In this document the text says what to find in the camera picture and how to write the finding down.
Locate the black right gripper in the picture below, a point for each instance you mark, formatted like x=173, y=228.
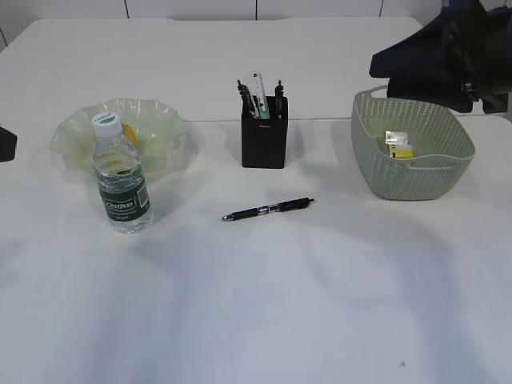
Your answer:
x=472, y=41

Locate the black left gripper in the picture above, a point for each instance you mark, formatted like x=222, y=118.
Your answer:
x=8, y=144

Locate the yellow packaging waste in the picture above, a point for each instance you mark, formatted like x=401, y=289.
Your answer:
x=398, y=144

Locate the clear water bottle green label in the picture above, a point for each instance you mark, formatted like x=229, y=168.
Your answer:
x=120, y=176

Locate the yellow pear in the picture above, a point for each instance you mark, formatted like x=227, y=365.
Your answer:
x=130, y=133

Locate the mint green utility knife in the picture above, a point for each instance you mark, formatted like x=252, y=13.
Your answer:
x=263, y=109

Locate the clear plastic ruler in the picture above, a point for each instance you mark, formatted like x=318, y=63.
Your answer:
x=255, y=84

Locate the black gel pen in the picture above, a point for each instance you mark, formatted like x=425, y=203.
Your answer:
x=297, y=204

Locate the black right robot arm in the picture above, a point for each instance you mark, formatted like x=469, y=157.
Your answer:
x=461, y=57

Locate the green woven plastic basket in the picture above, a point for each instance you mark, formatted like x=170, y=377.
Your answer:
x=442, y=149

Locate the translucent green ruffled plate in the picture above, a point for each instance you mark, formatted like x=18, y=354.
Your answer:
x=165, y=141

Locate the black square pen holder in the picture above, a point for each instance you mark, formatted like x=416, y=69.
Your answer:
x=264, y=140

